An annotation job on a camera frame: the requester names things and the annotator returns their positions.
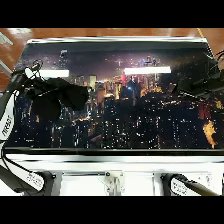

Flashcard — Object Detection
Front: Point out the silver frame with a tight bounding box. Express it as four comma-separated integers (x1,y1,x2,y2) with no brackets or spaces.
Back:
0,152,224,197

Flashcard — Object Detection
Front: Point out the black garment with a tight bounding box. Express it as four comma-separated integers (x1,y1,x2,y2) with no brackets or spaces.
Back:
26,77,90,123

